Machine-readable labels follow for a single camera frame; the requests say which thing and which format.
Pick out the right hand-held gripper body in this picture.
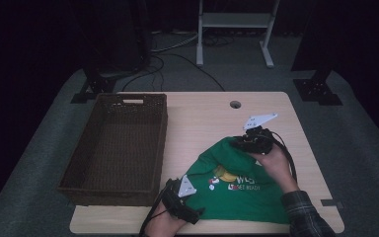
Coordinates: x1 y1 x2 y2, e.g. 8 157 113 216
238 113 279 156

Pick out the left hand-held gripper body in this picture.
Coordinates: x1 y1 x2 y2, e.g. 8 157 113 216
161 174 202 225

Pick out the green t-shirt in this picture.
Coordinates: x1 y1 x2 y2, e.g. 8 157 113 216
182 136 292 225

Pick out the brown wicker basket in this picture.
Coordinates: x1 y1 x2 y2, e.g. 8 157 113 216
56 92 169 207

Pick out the person's left hand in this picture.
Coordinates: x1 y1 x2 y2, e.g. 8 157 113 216
142 201 187 237

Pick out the person's right hand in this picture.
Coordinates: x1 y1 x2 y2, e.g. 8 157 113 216
248 142 300 195

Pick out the black stand base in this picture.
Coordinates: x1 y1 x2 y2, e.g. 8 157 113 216
292 67 343 107
70 67 117 105

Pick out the white metal stand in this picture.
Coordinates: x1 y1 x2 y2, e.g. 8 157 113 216
195 0 281 69

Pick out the left hand-held gripper black cable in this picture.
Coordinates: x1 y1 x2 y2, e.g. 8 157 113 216
138 179 176 237

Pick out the hand-held gripper black cable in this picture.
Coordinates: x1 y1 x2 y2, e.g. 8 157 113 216
268 130 299 184
138 179 176 237

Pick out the right hand-held gripper black cable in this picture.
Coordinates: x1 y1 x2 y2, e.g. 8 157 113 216
268 130 299 184

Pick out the long black floor cable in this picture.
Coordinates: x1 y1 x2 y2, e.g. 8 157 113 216
157 52 226 93

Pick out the grey table edge bracket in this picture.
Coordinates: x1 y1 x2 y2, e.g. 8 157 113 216
320 198 344 210

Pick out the black cable bundle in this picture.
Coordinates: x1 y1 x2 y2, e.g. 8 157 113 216
201 33 236 47

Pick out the white floor cable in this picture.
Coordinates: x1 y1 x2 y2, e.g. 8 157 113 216
151 33 200 53

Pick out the looped black floor cable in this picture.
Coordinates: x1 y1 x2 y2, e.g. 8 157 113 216
121 55 166 93

